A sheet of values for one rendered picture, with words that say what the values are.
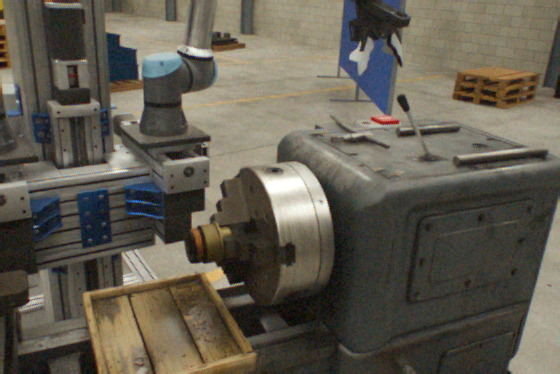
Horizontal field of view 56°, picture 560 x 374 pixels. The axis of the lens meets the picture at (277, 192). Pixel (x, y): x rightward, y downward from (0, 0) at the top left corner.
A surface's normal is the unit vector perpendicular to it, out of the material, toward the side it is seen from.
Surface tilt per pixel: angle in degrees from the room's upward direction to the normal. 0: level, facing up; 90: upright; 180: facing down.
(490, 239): 90
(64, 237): 90
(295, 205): 44
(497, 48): 90
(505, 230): 90
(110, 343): 0
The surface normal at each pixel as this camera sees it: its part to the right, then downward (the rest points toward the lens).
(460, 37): -0.77, 0.21
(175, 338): 0.05, -0.93
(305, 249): 0.42, 0.14
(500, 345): 0.42, 0.36
